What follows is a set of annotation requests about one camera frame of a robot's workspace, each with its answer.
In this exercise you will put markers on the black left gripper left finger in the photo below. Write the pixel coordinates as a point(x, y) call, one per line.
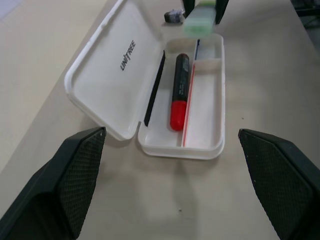
point(55, 190)

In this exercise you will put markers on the white plastic pencil case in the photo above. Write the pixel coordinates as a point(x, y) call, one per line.
point(115, 82)

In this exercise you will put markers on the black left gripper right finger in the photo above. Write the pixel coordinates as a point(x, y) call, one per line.
point(282, 180)

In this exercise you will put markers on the black marker with red cap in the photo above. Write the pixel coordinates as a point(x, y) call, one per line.
point(179, 100)

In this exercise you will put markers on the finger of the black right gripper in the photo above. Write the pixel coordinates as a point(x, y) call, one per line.
point(221, 10)
point(188, 6)

